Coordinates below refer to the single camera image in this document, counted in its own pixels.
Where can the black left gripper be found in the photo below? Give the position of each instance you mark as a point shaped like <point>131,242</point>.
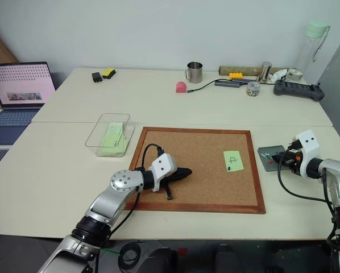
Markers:
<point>176,176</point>

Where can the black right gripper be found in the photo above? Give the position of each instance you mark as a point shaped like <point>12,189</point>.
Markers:
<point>293,162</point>

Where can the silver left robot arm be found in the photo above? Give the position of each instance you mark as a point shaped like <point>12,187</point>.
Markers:
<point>121,182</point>

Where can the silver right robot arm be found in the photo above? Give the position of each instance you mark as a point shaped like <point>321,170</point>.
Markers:
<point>339,182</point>

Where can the grey flat tray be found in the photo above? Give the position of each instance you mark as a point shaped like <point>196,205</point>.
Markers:
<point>268,166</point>

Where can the green sticky note with drawing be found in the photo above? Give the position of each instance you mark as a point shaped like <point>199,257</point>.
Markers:
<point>234,157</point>

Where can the clear jar of pushpins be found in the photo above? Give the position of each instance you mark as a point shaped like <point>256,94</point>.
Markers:
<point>252,89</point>

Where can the clear plastic box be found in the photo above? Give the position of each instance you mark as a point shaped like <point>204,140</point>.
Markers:
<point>110,136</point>

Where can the small black box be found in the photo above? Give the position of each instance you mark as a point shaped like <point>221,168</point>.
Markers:
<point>97,77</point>

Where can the white and green pushpin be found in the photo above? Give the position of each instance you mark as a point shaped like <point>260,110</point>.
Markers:
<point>265,155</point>

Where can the wood-framed cork board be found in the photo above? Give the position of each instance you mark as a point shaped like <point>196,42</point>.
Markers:
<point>198,170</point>

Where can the small red object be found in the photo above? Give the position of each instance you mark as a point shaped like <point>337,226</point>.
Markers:
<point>182,251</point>

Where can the stack of green notes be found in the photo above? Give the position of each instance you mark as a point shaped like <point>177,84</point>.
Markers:
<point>113,142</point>

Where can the dark rounded shape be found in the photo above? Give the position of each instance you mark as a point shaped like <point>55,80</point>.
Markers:
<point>225,257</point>
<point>158,260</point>

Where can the white crumpled object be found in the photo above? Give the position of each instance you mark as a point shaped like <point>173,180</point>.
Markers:
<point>278,75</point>

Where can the round grey tin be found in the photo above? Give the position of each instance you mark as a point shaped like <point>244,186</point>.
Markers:
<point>294,74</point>

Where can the shiny metal tumbler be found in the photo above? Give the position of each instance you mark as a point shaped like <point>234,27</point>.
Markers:
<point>264,72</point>

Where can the grey usb hub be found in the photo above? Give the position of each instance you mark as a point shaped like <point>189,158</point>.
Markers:
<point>228,83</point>

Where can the yellow toy brick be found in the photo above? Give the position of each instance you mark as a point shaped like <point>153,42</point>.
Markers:
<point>236,76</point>

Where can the grey partition panel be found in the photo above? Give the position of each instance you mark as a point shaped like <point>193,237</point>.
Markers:
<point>339,85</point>

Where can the pink cylinder block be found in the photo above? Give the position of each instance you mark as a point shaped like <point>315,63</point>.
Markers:
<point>181,87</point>

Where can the stainless steel mug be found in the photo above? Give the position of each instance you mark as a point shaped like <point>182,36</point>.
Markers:
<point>194,72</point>

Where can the clear bottle with green lid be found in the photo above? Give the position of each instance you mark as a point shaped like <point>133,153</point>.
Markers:
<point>312,51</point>

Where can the yellow and black sponge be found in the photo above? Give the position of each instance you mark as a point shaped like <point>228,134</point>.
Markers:
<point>108,73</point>

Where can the open laptop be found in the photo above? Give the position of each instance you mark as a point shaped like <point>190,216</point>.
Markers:
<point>16,94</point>

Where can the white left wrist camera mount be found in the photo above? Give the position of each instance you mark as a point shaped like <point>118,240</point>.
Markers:
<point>162,166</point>

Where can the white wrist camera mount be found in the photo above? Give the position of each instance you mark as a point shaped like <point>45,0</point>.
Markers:
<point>309,148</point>
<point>162,166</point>

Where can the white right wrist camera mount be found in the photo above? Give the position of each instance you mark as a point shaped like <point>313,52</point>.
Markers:
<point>309,148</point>

